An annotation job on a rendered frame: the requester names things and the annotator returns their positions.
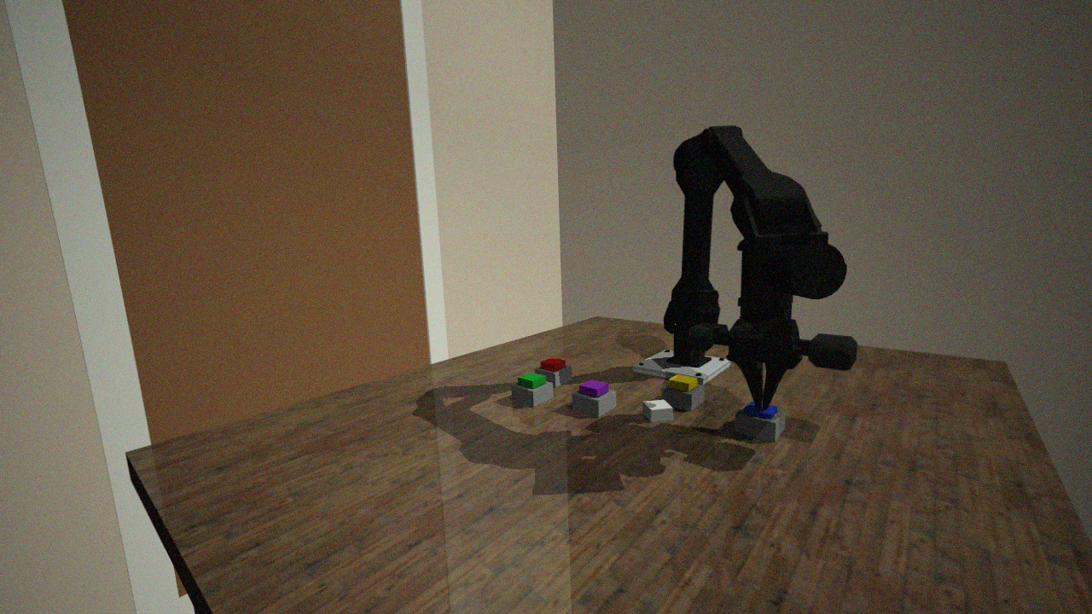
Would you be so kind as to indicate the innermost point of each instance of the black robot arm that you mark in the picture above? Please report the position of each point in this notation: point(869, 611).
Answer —
point(784, 248)

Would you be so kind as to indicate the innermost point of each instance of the purple button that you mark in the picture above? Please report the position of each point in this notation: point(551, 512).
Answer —
point(594, 398)

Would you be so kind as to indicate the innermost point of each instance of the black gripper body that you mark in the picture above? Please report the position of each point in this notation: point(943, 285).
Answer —
point(825, 350)

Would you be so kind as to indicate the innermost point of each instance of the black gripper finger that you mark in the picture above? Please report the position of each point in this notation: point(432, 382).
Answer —
point(753, 371)
point(774, 373)

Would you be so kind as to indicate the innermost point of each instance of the green button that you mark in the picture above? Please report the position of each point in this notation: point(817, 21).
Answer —
point(532, 389)

